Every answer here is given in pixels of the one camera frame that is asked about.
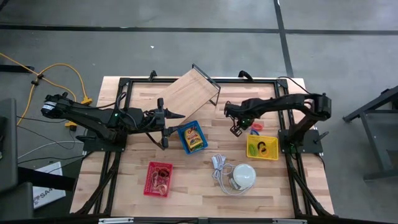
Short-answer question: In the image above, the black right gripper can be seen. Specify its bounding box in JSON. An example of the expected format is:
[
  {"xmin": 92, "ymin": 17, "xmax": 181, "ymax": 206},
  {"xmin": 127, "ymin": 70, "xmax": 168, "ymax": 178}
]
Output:
[{"xmin": 224, "ymin": 101, "xmax": 261, "ymax": 138}]

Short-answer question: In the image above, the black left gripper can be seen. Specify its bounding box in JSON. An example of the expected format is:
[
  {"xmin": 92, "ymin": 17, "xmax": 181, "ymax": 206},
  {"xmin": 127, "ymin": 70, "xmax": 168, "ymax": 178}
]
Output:
[{"xmin": 136, "ymin": 98, "xmax": 186, "ymax": 151}]

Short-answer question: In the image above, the blue plastic basket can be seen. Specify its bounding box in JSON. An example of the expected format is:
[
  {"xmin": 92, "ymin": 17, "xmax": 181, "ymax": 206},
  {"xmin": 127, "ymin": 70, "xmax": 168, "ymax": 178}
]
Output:
[{"xmin": 177, "ymin": 120, "xmax": 208, "ymax": 155}]

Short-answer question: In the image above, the orange snack packet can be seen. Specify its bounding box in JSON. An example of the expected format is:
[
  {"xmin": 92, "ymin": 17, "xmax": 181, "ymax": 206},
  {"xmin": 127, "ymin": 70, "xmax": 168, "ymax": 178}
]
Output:
[{"xmin": 183, "ymin": 125, "xmax": 205, "ymax": 152}]

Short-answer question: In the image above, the wooden desk shelf riser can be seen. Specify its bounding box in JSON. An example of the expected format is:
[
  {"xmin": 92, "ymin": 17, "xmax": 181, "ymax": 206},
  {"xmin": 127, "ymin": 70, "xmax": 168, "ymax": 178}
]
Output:
[{"xmin": 146, "ymin": 63, "xmax": 221, "ymax": 151}]

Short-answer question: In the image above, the yellow plastic basket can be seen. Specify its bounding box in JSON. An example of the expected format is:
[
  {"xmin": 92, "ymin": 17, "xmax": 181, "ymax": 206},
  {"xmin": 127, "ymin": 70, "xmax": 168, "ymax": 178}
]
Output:
[{"xmin": 246, "ymin": 134, "xmax": 280, "ymax": 161}]

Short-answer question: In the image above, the red plastic basket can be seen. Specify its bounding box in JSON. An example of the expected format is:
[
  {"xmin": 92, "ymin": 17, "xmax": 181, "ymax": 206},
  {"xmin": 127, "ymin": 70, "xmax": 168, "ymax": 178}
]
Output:
[{"xmin": 143, "ymin": 161, "xmax": 174, "ymax": 198}]

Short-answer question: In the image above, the white mushroom table lamp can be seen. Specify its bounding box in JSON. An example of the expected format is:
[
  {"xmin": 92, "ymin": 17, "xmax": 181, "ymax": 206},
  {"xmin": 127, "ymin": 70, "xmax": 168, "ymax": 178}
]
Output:
[{"xmin": 231, "ymin": 163, "xmax": 257, "ymax": 191}]

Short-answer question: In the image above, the black stand leg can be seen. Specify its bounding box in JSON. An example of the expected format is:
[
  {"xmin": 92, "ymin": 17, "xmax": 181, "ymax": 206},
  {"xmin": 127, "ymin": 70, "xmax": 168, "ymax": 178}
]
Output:
[{"xmin": 17, "ymin": 166, "xmax": 77, "ymax": 191}]

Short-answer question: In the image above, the white printed carton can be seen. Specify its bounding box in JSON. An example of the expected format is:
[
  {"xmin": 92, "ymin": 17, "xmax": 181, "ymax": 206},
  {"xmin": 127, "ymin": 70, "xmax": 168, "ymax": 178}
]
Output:
[{"xmin": 32, "ymin": 161, "xmax": 67, "ymax": 210}]

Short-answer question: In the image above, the black side table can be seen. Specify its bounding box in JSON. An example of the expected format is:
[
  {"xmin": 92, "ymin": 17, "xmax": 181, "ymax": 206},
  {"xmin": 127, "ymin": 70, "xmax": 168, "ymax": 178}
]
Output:
[{"xmin": 343, "ymin": 84, "xmax": 398, "ymax": 183}]

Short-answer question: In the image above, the black metal table frame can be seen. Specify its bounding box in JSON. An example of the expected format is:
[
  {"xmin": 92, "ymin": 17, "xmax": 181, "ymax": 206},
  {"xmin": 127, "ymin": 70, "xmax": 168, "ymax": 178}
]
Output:
[{"xmin": 70, "ymin": 76, "xmax": 336, "ymax": 218}]

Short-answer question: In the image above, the yellow extension cord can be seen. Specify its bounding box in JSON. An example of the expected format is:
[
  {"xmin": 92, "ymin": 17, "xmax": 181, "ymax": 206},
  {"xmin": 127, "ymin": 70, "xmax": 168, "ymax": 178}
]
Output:
[{"xmin": 0, "ymin": 52, "xmax": 94, "ymax": 131}]

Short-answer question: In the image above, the white floor cable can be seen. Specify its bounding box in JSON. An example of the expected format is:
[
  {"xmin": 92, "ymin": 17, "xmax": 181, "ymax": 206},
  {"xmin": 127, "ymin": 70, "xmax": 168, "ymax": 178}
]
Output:
[{"xmin": 17, "ymin": 140, "xmax": 86, "ymax": 160}]

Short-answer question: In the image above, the silver metal bracket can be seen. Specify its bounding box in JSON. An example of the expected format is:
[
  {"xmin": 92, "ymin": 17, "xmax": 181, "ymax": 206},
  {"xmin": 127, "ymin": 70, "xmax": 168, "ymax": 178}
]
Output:
[
  {"xmin": 272, "ymin": 218, "xmax": 308, "ymax": 224},
  {"xmin": 98, "ymin": 217, "xmax": 134, "ymax": 224}
]

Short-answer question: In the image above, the black floor bracket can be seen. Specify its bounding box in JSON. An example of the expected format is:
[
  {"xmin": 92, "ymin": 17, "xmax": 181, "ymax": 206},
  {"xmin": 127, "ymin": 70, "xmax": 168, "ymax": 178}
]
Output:
[{"xmin": 0, "ymin": 64, "xmax": 35, "ymax": 73}]

